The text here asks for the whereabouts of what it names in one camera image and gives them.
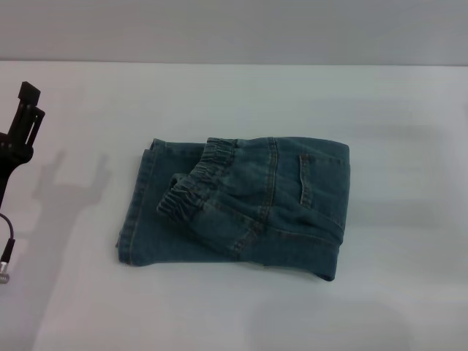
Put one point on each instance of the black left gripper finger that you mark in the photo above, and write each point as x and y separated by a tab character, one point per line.
25	117

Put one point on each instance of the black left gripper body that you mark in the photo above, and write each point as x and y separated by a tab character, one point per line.
11	161

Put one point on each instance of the blue denim shorts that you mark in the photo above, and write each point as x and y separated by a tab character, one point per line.
234	212

